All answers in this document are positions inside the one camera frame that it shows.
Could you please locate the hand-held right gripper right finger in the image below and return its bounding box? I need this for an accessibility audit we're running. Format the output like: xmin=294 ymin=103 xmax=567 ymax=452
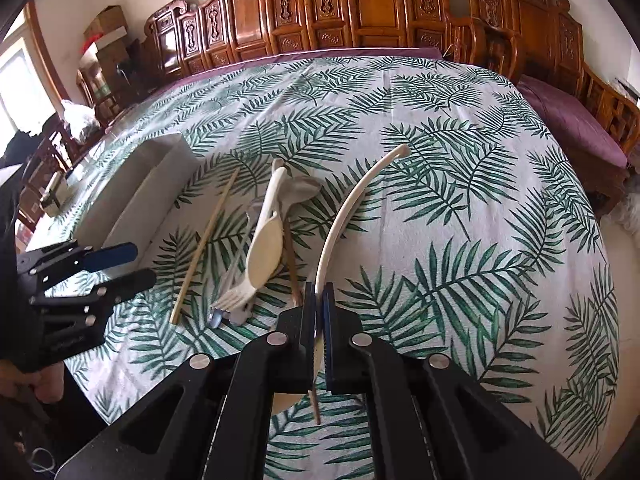
xmin=322 ymin=282 xmax=583 ymax=480

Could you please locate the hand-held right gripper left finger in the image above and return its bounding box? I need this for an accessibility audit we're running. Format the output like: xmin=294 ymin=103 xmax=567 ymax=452
xmin=55 ymin=282 xmax=318 ymax=480

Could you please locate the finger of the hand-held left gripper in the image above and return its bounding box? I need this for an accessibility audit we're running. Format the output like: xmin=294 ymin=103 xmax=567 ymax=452
xmin=29 ymin=268 xmax=158 ymax=329
xmin=17 ymin=241 xmax=139 ymax=281

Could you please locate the wooden chopstick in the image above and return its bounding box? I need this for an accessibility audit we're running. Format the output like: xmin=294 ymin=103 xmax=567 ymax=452
xmin=282 ymin=215 xmax=322 ymax=425
xmin=170 ymin=169 xmax=241 ymax=326

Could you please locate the grey rectangular tray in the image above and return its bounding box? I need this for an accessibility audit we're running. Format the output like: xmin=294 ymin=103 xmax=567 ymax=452
xmin=47 ymin=131 xmax=198 ymax=261

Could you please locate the cream plastic spoon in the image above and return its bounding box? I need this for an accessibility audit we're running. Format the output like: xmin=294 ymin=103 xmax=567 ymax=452
xmin=244 ymin=158 xmax=290 ymax=293

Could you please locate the white plastic fork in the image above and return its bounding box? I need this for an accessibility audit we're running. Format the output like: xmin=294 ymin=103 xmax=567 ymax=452
xmin=210 ymin=210 xmax=261 ymax=315

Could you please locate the translucent plastic utensil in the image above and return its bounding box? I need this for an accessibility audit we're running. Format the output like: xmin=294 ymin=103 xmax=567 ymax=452
xmin=209 ymin=305 xmax=251 ymax=331

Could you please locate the long-handled cream spoon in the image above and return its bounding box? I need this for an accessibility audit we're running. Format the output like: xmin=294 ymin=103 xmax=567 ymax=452
xmin=272 ymin=144 xmax=412 ymax=413

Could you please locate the grey spoon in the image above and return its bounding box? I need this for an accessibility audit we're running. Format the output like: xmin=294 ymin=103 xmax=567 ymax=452
xmin=272 ymin=176 xmax=322 ymax=221

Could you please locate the person's left hand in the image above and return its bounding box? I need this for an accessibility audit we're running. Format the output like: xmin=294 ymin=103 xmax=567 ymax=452
xmin=0 ymin=361 xmax=67 ymax=405

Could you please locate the white plastic bag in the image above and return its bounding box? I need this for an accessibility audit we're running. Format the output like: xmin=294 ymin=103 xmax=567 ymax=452
xmin=60 ymin=100 xmax=99 ymax=142

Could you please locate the leaf print tablecloth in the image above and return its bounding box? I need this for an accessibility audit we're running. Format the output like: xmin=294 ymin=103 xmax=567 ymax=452
xmin=37 ymin=55 xmax=621 ymax=480

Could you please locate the wooden chair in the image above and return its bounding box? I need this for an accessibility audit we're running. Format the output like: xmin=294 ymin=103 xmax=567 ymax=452
xmin=75 ymin=55 xmax=132 ymax=123

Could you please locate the window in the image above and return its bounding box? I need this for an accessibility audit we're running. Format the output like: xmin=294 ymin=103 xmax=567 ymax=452
xmin=0 ymin=10 xmax=57 ymax=143

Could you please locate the stack of cardboard boxes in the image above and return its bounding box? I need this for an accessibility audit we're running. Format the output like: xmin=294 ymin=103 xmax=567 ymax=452
xmin=80 ymin=5 xmax=132 ymax=68

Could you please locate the long purple bench cushion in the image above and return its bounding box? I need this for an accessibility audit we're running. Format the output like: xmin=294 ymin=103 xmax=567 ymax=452
xmin=165 ymin=46 xmax=443 ymax=92

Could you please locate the carved wooden bench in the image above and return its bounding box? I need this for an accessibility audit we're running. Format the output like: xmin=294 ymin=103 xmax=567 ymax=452
xmin=142 ymin=0 xmax=453 ymax=81

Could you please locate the purple armchair cushion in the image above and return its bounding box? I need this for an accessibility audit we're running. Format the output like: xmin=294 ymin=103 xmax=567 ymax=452
xmin=515 ymin=75 xmax=629 ymax=169

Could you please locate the fluffy white bag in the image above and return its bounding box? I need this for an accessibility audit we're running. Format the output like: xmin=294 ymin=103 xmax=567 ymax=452
xmin=607 ymin=172 xmax=640 ymax=233

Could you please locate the carved wooden armchair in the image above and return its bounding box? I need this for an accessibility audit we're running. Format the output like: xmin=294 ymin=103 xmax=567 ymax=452
xmin=447 ymin=0 xmax=640 ymax=213

